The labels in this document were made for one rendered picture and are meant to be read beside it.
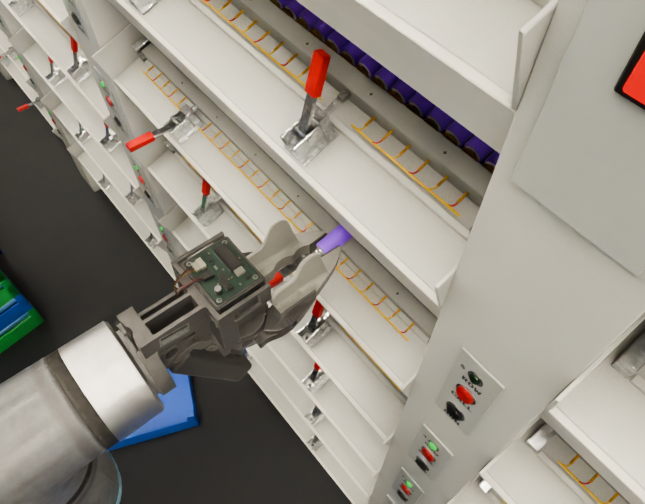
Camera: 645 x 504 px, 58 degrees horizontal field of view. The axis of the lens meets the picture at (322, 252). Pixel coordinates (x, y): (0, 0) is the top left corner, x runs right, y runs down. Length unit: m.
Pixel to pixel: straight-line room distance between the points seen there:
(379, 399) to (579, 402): 0.41
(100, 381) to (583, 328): 0.33
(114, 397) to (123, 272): 1.38
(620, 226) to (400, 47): 0.14
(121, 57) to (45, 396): 0.55
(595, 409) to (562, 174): 0.19
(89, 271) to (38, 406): 1.41
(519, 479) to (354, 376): 0.29
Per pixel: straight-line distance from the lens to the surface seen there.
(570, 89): 0.25
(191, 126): 0.79
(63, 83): 1.55
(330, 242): 0.57
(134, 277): 1.82
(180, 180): 1.00
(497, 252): 0.34
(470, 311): 0.40
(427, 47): 0.30
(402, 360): 0.61
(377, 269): 0.61
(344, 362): 0.80
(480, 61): 0.29
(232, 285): 0.48
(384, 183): 0.47
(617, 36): 0.23
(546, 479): 0.60
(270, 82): 0.55
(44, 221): 2.04
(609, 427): 0.42
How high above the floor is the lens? 1.49
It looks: 57 degrees down
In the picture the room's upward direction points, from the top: straight up
